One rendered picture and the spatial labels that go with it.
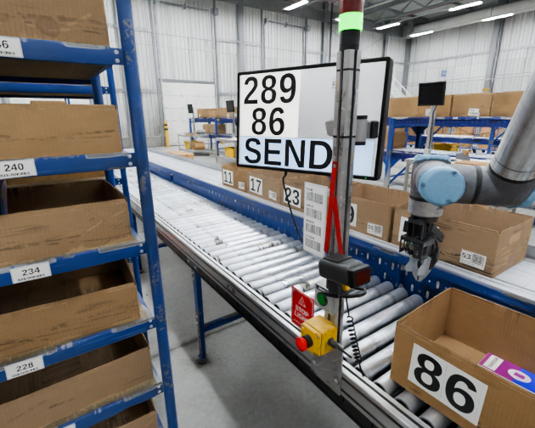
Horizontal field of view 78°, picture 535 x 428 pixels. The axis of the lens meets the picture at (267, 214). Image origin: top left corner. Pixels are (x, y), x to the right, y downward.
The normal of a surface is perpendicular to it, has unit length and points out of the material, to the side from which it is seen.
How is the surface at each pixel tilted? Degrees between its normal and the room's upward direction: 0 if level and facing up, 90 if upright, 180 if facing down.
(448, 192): 90
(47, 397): 91
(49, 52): 90
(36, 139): 92
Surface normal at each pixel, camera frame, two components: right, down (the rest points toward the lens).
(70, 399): 0.58, 0.25
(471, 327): -0.79, 0.17
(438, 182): -0.37, 0.26
